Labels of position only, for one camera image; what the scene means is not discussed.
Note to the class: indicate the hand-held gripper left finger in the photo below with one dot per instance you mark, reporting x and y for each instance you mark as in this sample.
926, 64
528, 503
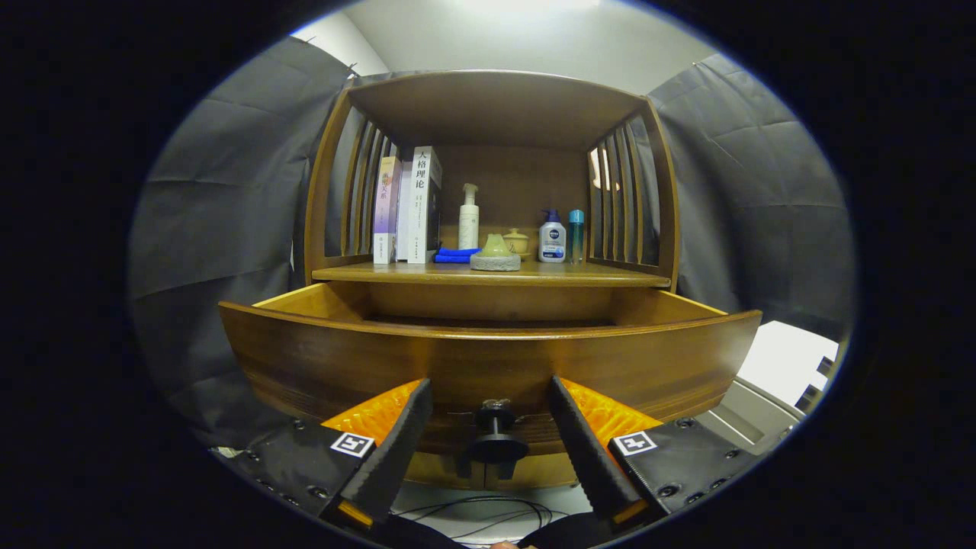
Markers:
400, 450

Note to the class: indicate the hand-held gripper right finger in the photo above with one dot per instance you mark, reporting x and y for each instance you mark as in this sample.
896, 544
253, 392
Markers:
583, 450

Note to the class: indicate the brown wooden drawer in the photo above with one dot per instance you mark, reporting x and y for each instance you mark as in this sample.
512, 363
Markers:
343, 358

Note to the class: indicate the green ornament with grey base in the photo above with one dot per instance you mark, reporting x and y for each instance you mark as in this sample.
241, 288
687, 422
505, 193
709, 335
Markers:
496, 261

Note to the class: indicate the brown wooden countertop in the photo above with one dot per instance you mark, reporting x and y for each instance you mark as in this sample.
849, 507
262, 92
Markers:
579, 273

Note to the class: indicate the grey ribbed unit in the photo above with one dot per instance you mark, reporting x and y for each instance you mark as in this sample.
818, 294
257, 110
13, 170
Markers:
743, 419

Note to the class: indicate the folded blue cloth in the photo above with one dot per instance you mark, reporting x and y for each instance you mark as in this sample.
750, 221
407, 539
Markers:
454, 256

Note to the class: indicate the white bottle with blue pump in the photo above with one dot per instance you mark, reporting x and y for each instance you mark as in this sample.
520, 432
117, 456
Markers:
552, 240

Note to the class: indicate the teal bottle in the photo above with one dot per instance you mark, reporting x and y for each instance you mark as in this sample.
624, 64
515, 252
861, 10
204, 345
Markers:
576, 236

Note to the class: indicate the white flat panel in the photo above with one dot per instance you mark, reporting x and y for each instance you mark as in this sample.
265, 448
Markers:
778, 358

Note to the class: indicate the yellow lidded teacup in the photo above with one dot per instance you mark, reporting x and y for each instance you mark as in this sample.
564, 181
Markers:
518, 242

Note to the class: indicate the tall white pump bottle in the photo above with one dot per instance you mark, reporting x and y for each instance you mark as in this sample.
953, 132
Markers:
468, 225

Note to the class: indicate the purple book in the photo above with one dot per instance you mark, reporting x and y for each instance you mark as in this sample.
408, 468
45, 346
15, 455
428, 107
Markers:
385, 213

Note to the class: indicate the thick white and black book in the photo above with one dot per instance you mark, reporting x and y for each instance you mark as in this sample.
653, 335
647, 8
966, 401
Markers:
421, 213

